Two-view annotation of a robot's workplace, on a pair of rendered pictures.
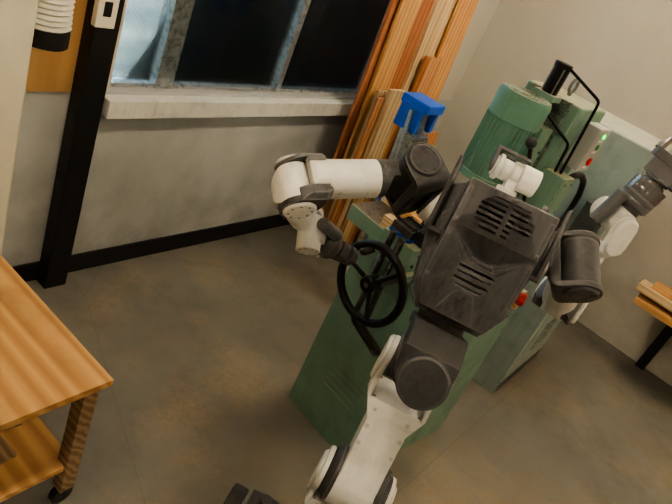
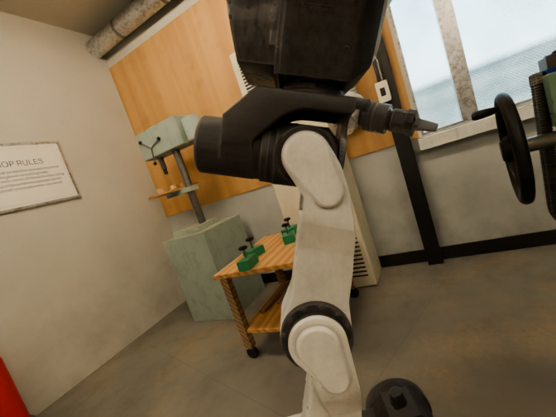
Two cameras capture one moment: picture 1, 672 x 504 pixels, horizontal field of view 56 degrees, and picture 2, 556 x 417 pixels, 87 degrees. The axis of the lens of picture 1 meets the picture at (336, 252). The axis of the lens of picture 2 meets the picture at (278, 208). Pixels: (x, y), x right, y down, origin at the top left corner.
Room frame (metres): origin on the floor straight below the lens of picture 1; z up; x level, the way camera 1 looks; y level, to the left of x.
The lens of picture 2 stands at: (1.16, -0.88, 0.95)
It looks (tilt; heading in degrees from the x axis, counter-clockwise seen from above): 7 degrees down; 90
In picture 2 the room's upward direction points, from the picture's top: 19 degrees counter-clockwise
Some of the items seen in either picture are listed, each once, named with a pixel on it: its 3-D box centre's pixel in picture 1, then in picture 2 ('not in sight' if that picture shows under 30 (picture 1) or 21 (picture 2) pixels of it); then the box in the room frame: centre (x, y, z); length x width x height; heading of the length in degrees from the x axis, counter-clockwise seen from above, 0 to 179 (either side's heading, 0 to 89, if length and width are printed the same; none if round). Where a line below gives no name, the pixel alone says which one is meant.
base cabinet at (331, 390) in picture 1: (398, 353); not in sight; (2.16, -0.41, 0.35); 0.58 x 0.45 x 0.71; 145
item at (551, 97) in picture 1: (551, 88); not in sight; (2.18, -0.42, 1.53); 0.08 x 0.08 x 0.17; 55
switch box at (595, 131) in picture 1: (586, 146); not in sight; (2.24, -0.64, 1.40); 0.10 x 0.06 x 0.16; 145
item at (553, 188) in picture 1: (549, 192); not in sight; (2.15, -0.59, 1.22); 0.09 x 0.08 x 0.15; 145
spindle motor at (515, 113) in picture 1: (503, 137); not in sight; (2.06, -0.34, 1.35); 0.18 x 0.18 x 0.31
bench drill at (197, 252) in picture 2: not in sight; (201, 217); (0.56, 1.53, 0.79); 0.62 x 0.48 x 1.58; 150
